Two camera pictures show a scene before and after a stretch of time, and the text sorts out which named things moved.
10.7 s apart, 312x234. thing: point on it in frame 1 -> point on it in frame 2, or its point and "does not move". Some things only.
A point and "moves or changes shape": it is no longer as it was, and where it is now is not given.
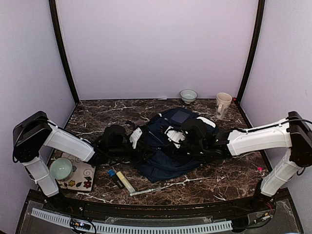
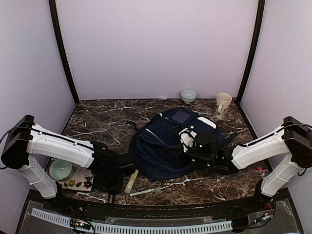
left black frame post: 53,8 does not move
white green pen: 146,190 does not move
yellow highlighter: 126,182 moves or changes shape
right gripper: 182,145 -> 177,148
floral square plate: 82,177 does not move
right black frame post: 248,74 does not move
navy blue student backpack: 165,133 does not move
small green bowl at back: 188,96 does not move
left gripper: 140,142 -> 110,189
